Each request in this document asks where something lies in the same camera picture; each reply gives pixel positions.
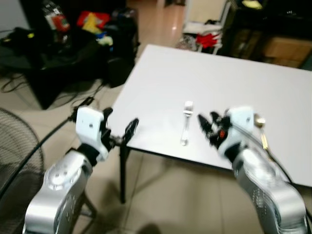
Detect red and white package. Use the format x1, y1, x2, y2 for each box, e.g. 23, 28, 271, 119
45, 4, 70, 33

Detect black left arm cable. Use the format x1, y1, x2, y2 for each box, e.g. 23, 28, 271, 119
0, 116, 79, 198

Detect black wire fan guard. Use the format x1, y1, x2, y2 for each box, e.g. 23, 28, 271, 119
0, 107, 45, 196

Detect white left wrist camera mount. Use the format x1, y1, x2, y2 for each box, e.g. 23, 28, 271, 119
75, 106, 111, 162

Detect pale yellow object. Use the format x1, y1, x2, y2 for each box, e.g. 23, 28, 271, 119
241, 0, 264, 10

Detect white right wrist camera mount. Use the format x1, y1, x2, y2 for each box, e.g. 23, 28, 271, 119
216, 107, 257, 159

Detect dark cabinet with brown drawer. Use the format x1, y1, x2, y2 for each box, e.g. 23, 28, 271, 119
228, 0, 312, 69

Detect red cloth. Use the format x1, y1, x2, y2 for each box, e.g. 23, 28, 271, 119
195, 31, 221, 50

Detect yellow toy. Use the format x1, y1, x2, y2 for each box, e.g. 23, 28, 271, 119
82, 13, 102, 35

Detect white table with black legs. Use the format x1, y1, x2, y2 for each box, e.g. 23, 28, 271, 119
106, 44, 312, 205

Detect black sofa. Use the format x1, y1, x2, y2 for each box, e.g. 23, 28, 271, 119
0, 27, 140, 111

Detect silver metal fork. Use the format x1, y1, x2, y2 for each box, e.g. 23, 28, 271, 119
180, 100, 195, 146

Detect gold metal spoon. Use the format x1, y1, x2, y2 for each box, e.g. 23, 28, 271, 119
253, 114, 270, 152

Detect white chair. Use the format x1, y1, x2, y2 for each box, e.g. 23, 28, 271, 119
181, 0, 231, 53

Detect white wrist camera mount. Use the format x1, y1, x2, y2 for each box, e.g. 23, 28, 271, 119
75, 106, 111, 162
216, 107, 257, 159

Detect red bag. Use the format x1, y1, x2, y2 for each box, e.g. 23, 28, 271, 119
76, 10, 111, 31

